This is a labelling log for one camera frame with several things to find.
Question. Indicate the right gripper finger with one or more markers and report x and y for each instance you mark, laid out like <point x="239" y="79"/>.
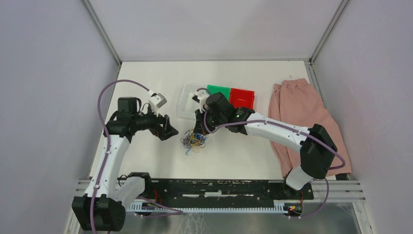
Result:
<point x="199" y="124"/>
<point x="208" y="123"/>

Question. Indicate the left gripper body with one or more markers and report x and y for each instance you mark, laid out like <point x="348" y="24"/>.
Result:
<point x="149" y="122"/>

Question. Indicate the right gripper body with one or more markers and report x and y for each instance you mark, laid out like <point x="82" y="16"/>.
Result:
<point x="220" y="120"/>

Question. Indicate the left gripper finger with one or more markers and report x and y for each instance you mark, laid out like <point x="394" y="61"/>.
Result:
<point x="166" y="132"/>
<point x="166" y="122"/>

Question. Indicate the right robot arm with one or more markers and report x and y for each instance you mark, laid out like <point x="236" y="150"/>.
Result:
<point x="314" y="145"/>

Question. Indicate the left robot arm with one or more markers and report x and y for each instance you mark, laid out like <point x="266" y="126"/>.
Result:
<point x="102" y="207"/>

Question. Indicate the green plastic bin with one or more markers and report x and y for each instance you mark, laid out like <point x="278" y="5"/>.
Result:
<point x="219" y="89"/>

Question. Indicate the clear plastic bin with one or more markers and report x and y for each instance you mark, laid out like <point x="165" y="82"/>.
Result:
<point x="186" y="105"/>

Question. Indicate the red plastic bin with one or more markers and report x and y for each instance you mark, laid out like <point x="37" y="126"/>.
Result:
<point x="242" y="98"/>

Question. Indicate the pink cloth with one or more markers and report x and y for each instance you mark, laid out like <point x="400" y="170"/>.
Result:
<point x="298" y="103"/>

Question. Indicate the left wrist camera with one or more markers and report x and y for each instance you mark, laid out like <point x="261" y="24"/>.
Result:
<point x="156" y="101"/>

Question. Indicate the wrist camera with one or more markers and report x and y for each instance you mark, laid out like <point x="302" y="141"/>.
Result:
<point x="200" y="96"/>
<point x="156" y="101"/>

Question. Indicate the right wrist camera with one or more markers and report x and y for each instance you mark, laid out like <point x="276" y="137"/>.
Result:
<point x="200" y="96"/>

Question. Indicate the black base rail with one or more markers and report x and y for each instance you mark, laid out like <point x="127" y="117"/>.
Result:
<point x="214" y="193"/>

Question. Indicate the white cable duct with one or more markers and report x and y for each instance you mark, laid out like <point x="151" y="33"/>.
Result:
<point x="138" y="206"/>

